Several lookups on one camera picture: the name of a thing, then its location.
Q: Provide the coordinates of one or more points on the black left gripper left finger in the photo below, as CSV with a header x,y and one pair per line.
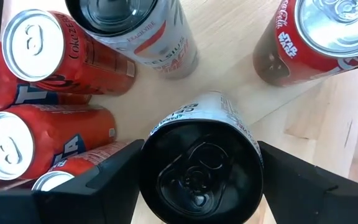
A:
x,y
98,196

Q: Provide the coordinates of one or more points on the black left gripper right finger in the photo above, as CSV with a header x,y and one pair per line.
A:
x,y
309,199

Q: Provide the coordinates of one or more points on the white Celsius slim can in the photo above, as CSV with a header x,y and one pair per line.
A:
x,y
154,40
200,168

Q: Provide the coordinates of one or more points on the red Star Wars Coca-Cola can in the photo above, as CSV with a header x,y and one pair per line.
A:
x,y
322,37

